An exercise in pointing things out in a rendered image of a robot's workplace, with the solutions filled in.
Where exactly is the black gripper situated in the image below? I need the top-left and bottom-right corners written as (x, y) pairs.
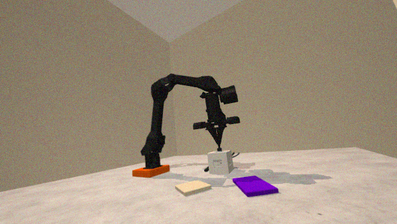
top-left (193, 105), bottom-right (240, 144)

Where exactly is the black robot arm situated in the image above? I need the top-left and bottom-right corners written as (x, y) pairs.
top-left (141, 74), bottom-right (238, 169)

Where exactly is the purple flat rectangular block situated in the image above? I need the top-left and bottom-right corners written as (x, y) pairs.
top-left (233, 176), bottom-right (279, 197)

